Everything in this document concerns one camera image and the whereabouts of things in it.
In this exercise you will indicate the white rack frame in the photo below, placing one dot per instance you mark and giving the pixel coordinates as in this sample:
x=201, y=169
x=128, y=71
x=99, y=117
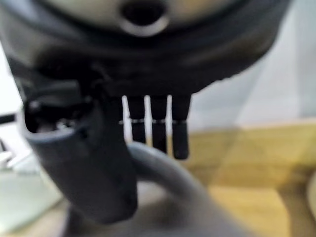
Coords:
x=10, y=153

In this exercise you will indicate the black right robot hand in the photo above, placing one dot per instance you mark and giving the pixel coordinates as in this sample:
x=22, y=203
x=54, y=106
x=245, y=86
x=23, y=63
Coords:
x=138, y=61

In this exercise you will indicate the silver robot leg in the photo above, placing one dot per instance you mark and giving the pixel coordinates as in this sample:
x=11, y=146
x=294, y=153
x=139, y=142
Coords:
x=172, y=170

